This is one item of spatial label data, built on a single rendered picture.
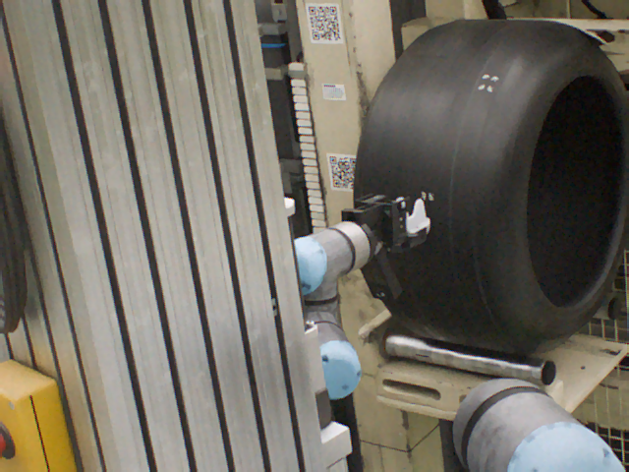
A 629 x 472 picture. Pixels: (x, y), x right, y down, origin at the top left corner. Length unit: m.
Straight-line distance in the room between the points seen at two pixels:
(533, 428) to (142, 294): 0.39
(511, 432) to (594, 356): 1.34
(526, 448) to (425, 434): 1.50
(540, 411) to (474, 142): 0.89
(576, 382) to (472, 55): 0.68
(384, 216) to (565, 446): 0.83
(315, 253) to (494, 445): 0.64
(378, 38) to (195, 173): 1.26
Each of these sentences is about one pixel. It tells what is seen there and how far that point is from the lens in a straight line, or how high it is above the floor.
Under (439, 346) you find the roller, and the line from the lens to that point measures 2.46.
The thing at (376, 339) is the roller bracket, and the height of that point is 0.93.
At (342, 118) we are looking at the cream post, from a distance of 2.47.
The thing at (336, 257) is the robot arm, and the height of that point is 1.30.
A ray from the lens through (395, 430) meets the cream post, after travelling 2.71.
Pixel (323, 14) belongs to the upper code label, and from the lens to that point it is 2.43.
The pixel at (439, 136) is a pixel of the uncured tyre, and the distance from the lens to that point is 2.16.
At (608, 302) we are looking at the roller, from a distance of 2.58.
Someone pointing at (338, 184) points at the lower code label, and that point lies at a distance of 2.53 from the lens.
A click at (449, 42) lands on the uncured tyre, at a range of 2.30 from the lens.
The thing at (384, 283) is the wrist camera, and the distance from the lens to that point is 2.04.
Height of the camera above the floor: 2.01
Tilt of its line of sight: 21 degrees down
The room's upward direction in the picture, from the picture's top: 8 degrees counter-clockwise
